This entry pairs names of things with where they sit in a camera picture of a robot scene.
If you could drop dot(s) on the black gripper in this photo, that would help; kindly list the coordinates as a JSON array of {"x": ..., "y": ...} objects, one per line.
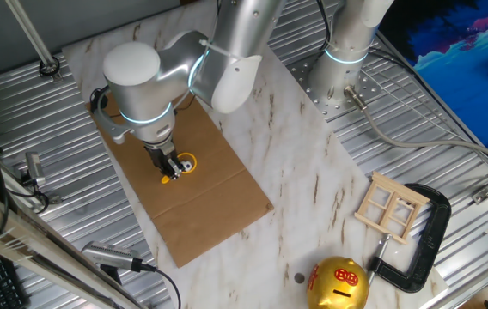
[{"x": 162, "y": 156}]

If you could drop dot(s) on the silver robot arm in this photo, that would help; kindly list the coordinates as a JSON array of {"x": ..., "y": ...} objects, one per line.
[{"x": 141, "y": 86}]

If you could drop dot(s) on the small soccer ball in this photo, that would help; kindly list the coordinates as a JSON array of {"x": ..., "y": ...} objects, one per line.
[{"x": 187, "y": 165}]

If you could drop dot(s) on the brown cardboard sheet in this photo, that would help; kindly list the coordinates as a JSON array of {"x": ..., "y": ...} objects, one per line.
[{"x": 209, "y": 206}]

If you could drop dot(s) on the white marble board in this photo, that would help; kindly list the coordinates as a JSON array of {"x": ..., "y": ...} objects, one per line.
[{"x": 270, "y": 150}]

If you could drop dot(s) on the black clamp tool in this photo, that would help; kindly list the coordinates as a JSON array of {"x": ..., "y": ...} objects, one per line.
[{"x": 55, "y": 199}]

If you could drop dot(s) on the small dark coin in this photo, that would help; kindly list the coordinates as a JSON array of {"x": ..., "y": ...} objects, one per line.
[{"x": 299, "y": 278}]

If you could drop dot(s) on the thin metal pole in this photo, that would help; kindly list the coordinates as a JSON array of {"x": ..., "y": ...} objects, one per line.
[{"x": 33, "y": 36}]

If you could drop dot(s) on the golden piggy bank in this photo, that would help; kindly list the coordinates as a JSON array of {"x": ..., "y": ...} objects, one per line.
[{"x": 334, "y": 283}]

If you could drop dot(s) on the black C-clamp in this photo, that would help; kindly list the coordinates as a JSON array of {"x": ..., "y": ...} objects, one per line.
[{"x": 439, "y": 223}]

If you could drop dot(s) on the blue painted cloth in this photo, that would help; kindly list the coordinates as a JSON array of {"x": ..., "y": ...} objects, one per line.
[{"x": 463, "y": 77}]

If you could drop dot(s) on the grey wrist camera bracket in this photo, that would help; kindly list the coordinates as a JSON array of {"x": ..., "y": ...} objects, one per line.
[{"x": 113, "y": 129}]

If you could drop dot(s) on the silver ribbed camera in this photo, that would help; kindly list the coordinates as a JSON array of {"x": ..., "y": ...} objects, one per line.
[{"x": 106, "y": 254}]

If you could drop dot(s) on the small grey camera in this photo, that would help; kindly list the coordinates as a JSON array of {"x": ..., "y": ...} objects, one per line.
[{"x": 34, "y": 165}]

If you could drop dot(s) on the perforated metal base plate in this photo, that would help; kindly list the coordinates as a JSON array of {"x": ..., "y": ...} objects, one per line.
[{"x": 308, "y": 90}]

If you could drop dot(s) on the aluminium frame beam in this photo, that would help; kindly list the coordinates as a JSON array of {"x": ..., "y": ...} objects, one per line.
[{"x": 20, "y": 240}]

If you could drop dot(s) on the wooden miniature window frame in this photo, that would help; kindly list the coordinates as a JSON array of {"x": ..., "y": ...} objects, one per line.
[{"x": 398, "y": 189}]

